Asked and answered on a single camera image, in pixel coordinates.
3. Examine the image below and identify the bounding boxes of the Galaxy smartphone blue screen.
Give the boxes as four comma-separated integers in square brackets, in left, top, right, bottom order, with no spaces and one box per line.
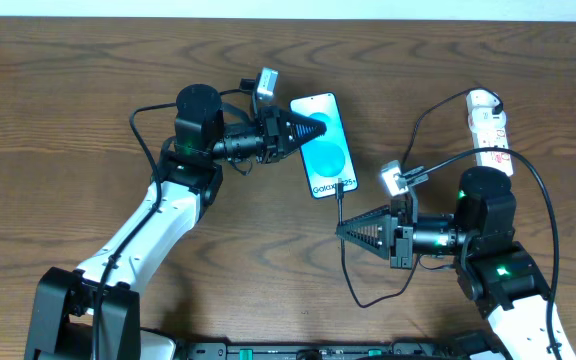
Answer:
[290,93,359,199]

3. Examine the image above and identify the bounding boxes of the white power strip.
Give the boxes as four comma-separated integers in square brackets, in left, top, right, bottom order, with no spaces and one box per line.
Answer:
[468,107,514,177]

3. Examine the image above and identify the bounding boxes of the white USB charger plug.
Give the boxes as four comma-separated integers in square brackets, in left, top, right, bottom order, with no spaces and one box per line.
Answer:
[466,89,501,112]

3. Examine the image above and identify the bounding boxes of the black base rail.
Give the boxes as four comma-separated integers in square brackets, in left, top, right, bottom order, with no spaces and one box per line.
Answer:
[176,342,457,360]

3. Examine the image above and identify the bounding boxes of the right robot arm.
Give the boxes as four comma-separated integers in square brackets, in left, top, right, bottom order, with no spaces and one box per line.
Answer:
[336,167,576,359]

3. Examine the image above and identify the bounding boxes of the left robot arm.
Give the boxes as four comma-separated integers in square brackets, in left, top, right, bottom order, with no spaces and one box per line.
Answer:
[24,79,327,360]

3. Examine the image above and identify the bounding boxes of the black USB charging cable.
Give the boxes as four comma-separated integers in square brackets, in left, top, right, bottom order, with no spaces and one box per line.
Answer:
[335,87,505,309]

